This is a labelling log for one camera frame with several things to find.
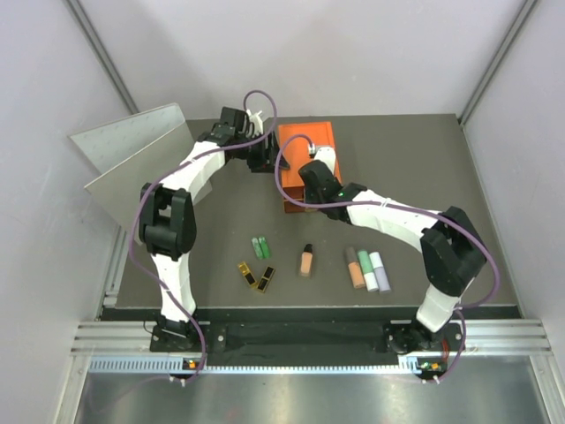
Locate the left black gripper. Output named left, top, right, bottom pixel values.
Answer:
left=234, top=129, right=289, bottom=173

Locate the orange drawer box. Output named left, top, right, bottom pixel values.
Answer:
left=278, top=121, right=335, bottom=204

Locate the green white tube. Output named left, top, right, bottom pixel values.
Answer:
left=357, top=250, right=379, bottom=292

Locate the lilac white tube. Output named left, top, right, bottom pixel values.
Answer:
left=369, top=252, right=391, bottom=292

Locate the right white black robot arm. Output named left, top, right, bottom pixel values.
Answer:
left=298, top=160, right=486, bottom=354

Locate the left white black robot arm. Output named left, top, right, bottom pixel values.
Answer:
left=134, top=107, right=278, bottom=352

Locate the peach foundation bottle black cap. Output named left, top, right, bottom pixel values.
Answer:
left=299, top=243, right=313, bottom=277

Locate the green lipstick tube right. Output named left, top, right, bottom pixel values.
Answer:
left=259, top=237, right=271, bottom=259

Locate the green lipstick tube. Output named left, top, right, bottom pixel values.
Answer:
left=252, top=238, right=263, bottom=260
left=259, top=237, right=271, bottom=259

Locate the green lipstick tube left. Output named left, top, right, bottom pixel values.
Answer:
left=252, top=238, right=263, bottom=260

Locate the orange tube grey cap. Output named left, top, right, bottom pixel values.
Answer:
left=345, top=246, right=365, bottom=289

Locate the gold black compact right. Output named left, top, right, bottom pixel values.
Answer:
left=256, top=266, right=275, bottom=292

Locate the gold black compact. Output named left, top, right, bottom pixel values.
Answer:
left=237, top=261, right=258, bottom=288
left=256, top=266, right=275, bottom=292

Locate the gold black compact left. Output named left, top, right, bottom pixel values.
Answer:
left=237, top=261, right=258, bottom=288

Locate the grey metal panel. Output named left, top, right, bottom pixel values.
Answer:
left=70, top=103, right=194, bottom=231

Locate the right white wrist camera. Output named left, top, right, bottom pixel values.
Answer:
left=308, top=143, right=336, bottom=173

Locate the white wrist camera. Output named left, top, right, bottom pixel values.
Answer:
left=246, top=110, right=264, bottom=139
left=308, top=143, right=336, bottom=173

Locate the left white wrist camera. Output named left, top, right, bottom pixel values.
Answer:
left=246, top=110, right=264, bottom=139

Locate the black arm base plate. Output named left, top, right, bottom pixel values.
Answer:
left=150, top=321, right=463, bottom=359

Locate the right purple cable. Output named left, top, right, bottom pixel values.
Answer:
left=274, top=134, right=502, bottom=383

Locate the purple cable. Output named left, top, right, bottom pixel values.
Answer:
left=274, top=134, right=502, bottom=383
left=127, top=90, right=278, bottom=381

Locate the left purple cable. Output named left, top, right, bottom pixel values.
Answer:
left=127, top=90, right=278, bottom=381

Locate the slotted grey cable duct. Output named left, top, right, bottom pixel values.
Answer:
left=89, top=356, right=421, bottom=375

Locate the aluminium frame rail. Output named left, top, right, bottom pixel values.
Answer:
left=72, top=319, right=552, bottom=356

